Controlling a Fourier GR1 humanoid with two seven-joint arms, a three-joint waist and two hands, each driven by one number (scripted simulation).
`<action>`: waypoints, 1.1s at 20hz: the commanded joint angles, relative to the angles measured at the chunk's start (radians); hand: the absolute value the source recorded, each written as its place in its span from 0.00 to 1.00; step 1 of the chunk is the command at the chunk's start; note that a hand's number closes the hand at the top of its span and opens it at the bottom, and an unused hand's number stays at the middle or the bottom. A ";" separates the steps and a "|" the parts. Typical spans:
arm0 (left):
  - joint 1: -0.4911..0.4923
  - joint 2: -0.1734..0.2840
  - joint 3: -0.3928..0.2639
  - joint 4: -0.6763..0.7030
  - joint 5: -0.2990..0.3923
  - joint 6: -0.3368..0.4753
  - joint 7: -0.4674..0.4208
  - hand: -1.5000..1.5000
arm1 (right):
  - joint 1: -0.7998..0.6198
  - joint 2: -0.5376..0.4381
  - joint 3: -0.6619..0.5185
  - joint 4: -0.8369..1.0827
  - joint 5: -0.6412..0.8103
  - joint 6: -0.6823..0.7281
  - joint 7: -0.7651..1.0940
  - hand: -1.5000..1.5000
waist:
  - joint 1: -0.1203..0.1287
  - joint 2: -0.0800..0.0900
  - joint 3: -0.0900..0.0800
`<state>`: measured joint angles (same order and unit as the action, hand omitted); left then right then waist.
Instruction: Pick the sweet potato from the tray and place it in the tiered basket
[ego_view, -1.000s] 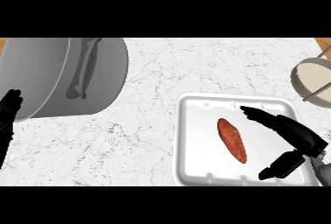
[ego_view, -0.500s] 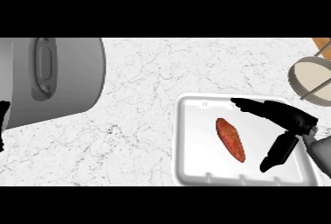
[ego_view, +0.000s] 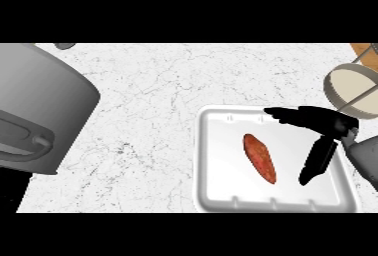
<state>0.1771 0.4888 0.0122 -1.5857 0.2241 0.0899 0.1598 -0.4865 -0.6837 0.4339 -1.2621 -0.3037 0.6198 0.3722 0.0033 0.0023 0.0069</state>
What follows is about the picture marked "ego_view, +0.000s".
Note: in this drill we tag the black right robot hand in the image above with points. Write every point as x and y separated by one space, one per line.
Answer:
315 120

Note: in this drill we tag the brown wooden board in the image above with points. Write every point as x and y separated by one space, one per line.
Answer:
365 53

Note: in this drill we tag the small grey object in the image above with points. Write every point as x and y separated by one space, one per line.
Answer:
64 45

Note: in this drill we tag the white plastic tray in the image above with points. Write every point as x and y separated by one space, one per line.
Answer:
231 186

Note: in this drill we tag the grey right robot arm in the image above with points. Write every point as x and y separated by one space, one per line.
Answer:
367 156

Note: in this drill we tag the orange sweet potato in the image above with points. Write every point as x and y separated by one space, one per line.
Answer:
260 158

